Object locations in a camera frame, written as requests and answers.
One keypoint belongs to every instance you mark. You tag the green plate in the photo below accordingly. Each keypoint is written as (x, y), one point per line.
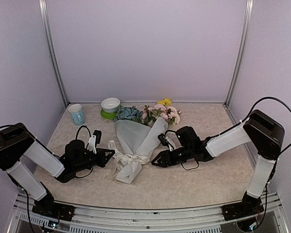
(108, 113)

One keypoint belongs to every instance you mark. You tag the aluminium frame post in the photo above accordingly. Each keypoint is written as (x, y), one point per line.
(51, 50)
(241, 52)

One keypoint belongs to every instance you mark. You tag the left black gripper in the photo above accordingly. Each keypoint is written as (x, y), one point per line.
(103, 159)

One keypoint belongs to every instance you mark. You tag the white ceramic bowl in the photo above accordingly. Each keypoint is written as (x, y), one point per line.
(110, 105)

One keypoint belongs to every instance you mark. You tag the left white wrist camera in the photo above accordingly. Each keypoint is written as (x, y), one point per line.
(94, 139)

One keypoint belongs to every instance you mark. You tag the right aluminium frame post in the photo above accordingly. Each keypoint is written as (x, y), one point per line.
(241, 52)

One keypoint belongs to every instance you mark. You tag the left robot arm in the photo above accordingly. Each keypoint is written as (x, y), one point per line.
(16, 142)

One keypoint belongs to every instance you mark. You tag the cream printed ribbon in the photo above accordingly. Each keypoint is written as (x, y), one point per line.
(121, 160)

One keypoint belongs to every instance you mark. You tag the pink fake flower bunch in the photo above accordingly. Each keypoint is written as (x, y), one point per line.
(168, 113)

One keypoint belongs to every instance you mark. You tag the light blue mug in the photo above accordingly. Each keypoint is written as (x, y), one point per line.
(76, 113)

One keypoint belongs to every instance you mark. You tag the left aluminium frame post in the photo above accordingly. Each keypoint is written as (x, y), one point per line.
(51, 50)

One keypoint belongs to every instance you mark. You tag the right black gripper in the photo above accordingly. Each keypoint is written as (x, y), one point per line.
(163, 155)

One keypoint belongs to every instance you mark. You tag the yellow fake flower stem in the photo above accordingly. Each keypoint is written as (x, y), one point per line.
(165, 101)

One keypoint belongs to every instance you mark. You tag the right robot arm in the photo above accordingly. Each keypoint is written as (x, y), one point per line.
(258, 129)

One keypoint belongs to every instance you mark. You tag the front aluminium rail base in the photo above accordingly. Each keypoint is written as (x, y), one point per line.
(95, 219)

